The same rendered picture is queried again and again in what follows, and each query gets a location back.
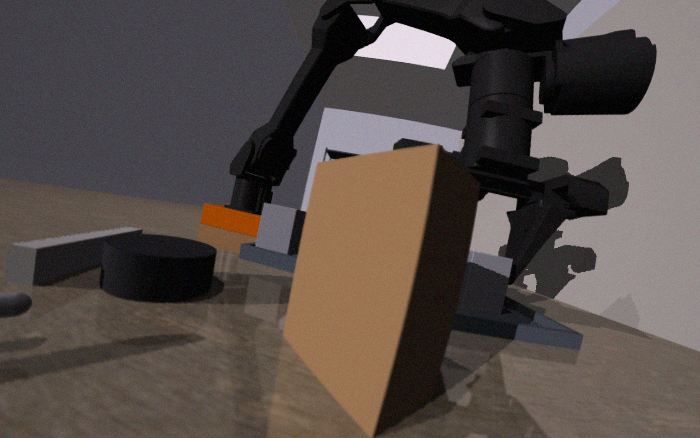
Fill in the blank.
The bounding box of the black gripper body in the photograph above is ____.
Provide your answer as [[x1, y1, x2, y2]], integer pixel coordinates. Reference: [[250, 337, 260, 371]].
[[460, 93, 609, 217]]

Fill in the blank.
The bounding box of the black short cylinder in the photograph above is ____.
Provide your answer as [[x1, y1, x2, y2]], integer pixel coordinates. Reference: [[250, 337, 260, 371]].
[[99, 233, 217, 303]]

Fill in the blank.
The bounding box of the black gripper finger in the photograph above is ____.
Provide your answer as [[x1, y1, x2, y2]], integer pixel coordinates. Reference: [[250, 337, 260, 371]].
[[505, 205, 577, 285]]

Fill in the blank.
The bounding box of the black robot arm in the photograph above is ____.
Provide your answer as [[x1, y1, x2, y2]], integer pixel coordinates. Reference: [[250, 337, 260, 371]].
[[224, 0, 657, 215]]

